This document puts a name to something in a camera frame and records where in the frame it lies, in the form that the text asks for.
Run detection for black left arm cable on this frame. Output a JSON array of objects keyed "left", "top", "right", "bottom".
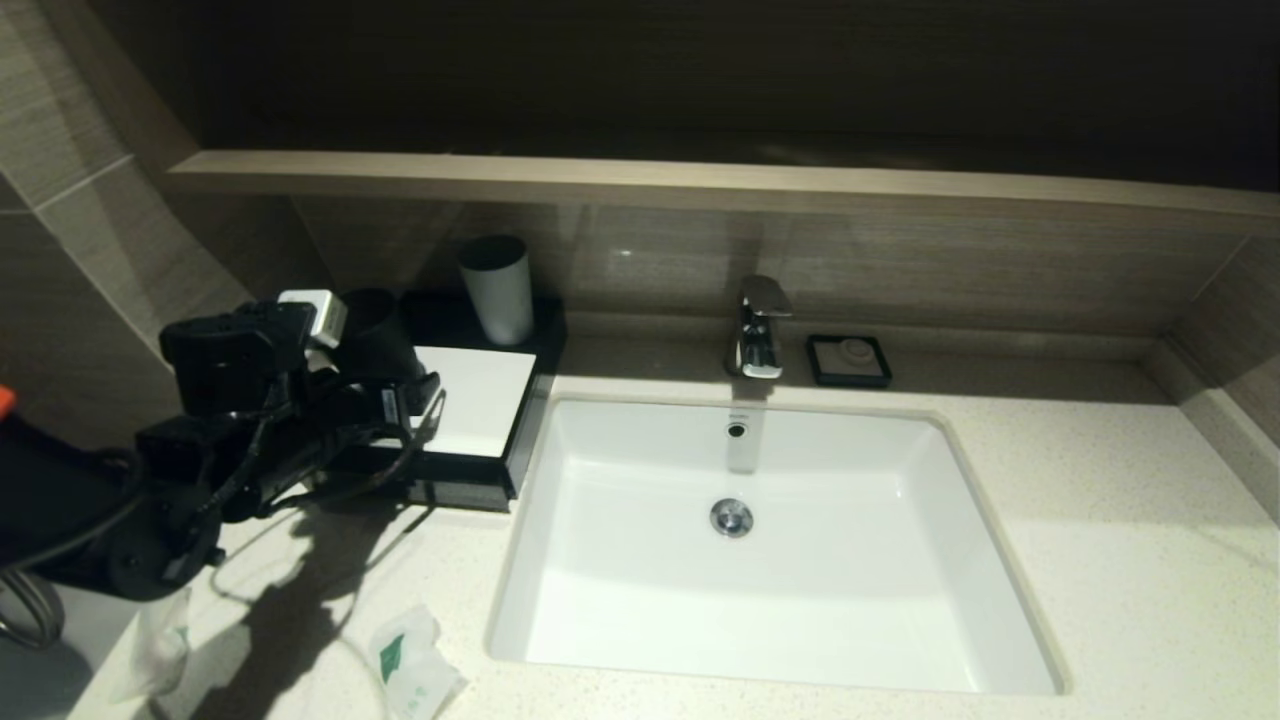
[{"left": 260, "top": 385, "right": 448, "bottom": 511}]

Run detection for black tumbler cup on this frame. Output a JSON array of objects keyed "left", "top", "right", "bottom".
[{"left": 340, "top": 288, "right": 427, "bottom": 387}]

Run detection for white rectangular sink basin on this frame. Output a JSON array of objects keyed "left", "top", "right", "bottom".
[{"left": 487, "top": 397, "right": 1066, "bottom": 696}]

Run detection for wooden wall ledge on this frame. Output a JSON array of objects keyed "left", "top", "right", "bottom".
[{"left": 165, "top": 150, "right": 1280, "bottom": 223}]

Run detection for grey curved cable loop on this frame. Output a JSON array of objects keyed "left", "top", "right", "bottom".
[{"left": 0, "top": 572, "right": 66, "bottom": 651}]

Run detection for black square soap dish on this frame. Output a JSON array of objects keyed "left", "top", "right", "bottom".
[{"left": 805, "top": 335, "right": 892, "bottom": 390}]

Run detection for chrome faucet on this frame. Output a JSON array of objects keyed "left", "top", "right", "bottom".
[{"left": 725, "top": 276, "right": 792, "bottom": 381}]

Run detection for white square pad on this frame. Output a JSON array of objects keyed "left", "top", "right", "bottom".
[{"left": 410, "top": 344, "right": 539, "bottom": 459}]

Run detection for black storage box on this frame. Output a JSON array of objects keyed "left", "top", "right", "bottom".
[{"left": 330, "top": 290, "right": 569, "bottom": 513}]

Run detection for clear plastic wrapper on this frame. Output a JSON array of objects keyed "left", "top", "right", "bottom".
[{"left": 112, "top": 590, "right": 193, "bottom": 701}]

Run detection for black drawer with metal handle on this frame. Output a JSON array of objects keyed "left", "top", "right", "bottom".
[{"left": 400, "top": 462, "right": 516, "bottom": 512}]

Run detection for white tumbler cup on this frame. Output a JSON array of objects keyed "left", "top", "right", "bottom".
[{"left": 458, "top": 236, "right": 536, "bottom": 348}]

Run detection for green white sachet packet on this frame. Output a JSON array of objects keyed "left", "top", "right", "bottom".
[{"left": 371, "top": 602, "right": 469, "bottom": 720}]

